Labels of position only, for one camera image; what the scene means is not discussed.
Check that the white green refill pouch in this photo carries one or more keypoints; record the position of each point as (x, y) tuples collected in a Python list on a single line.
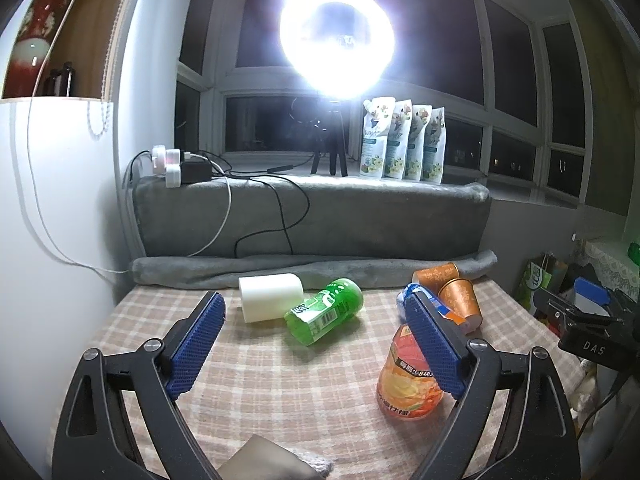
[(436, 152), (375, 135), (419, 150), (399, 145)]

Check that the white cup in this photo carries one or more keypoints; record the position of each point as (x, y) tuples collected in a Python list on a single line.
[(270, 297)]

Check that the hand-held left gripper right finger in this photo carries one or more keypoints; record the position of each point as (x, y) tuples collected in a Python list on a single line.
[(435, 345)]

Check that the red vase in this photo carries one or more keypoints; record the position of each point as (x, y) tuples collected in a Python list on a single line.
[(37, 35)]

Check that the white power strip with plugs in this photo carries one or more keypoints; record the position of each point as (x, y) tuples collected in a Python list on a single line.
[(167, 160)]

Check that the plaid cloth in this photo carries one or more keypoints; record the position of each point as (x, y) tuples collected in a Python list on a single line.
[(300, 390)]

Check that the blue and white container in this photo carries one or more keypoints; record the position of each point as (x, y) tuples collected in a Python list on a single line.
[(452, 316)]

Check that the wooden shelf niche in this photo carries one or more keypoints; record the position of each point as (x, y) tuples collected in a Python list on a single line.
[(90, 35)]

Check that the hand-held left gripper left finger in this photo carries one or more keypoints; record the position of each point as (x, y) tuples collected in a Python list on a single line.
[(197, 340)]

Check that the grey cloth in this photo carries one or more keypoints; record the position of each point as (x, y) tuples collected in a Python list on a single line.
[(260, 460)]

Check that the window frame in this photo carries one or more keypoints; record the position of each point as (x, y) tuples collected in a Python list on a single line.
[(515, 105)]

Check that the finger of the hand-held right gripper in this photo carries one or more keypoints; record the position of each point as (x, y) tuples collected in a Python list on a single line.
[(592, 294)]

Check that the black charger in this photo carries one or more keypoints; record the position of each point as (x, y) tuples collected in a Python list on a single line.
[(196, 172)]

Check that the orange plastic container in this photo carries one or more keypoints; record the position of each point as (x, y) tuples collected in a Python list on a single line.
[(405, 385)]

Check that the white crumpled cloth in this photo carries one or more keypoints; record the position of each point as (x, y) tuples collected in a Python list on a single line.
[(584, 390)]

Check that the rolled grey blanket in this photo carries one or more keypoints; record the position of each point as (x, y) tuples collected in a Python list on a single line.
[(200, 272)]

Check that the grey cushion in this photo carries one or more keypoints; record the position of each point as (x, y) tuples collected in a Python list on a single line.
[(380, 220)]

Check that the green plastic container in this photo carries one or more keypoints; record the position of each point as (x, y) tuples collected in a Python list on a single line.
[(325, 312)]

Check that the green paper bag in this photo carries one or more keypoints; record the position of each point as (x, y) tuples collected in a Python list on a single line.
[(537, 280)]

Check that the orange patterned paper cup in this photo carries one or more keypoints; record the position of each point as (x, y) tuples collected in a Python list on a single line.
[(460, 300), (435, 275)]

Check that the white lace cloth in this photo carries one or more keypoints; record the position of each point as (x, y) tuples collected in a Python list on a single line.
[(612, 260)]

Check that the black tripod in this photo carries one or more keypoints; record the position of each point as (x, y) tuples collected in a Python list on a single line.
[(334, 140)]

